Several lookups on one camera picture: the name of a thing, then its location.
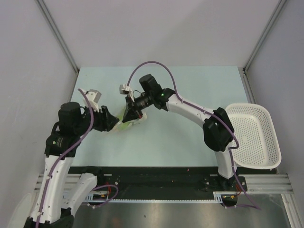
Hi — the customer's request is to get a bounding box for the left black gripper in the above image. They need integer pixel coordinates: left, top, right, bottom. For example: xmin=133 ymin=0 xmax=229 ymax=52
xmin=75 ymin=102 xmax=119 ymax=134

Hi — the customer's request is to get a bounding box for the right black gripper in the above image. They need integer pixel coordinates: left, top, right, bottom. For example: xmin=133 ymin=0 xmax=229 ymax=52
xmin=123 ymin=92 xmax=153 ymax=123

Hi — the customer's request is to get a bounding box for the clear polka dot zip bag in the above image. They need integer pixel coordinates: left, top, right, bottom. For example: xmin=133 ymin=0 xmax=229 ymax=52
xmin=109 ymin=106 xmax=147 ymax=133

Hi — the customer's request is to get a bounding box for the green fake apple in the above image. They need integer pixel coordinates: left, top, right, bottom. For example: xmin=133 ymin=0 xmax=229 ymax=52
xmin=116 ymin=107 xmax=133 ymax=131

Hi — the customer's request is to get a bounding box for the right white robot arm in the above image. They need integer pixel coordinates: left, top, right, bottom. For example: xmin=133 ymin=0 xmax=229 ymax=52
xmin=119 ymin=74 xmax=236 ymax=190

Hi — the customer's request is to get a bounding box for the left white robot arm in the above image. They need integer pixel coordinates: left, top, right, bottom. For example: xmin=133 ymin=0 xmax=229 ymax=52
xmin=24 ymin=102 xmax=119 ymax=228

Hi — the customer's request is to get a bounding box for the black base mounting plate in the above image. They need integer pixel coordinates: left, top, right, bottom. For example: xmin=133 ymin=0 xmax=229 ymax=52
xmin=69 ymin=166 xmax=247 ymax=203

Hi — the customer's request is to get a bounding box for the white perforated plastic basket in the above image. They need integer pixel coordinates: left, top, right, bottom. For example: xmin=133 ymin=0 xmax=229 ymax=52
xmin=226 ymin=103 xmax=282 ymax=170

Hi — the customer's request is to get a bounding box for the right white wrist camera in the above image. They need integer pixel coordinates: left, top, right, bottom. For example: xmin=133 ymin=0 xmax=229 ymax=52
xmin=119 ymin=84 xmax=132 ymax=95

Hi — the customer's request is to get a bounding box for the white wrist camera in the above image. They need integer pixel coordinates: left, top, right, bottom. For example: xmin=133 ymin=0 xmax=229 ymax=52
xmin=119 ymin=84 xmax=132 ymax=95
xmin=79 ymin=88 xmax=101 ymax=113

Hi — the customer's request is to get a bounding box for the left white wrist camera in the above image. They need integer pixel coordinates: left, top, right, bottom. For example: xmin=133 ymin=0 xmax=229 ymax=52
xmin=79 ymin=88 xmax=101 ymax=113

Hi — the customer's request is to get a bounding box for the white slotted cable duct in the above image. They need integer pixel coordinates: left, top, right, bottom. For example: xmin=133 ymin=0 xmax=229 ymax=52
xmin=82 ymin=192 xmax=237 ymax=207

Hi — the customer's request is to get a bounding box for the left aluminium corner post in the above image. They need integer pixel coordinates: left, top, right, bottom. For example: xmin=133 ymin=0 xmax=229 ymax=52
xmin=35 ymin=0 xmax=79 ymax=74

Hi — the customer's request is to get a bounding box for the aluminium corner post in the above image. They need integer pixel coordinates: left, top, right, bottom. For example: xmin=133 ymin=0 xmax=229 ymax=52
xmin=35 ymin=0 xmax=79 ymax=74
xmin=243 ymin=0 xmax=288 ymax=72

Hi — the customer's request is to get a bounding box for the aluminium frame rail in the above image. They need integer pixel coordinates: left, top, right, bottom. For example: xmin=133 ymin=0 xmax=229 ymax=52
xmin=34 ymin=174 xmax=294 ymax=194

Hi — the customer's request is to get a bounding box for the right aluminium corner post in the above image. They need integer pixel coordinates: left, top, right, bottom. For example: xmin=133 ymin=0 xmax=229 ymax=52
xmin=243 ymin=0 xmax=288 ymax=72

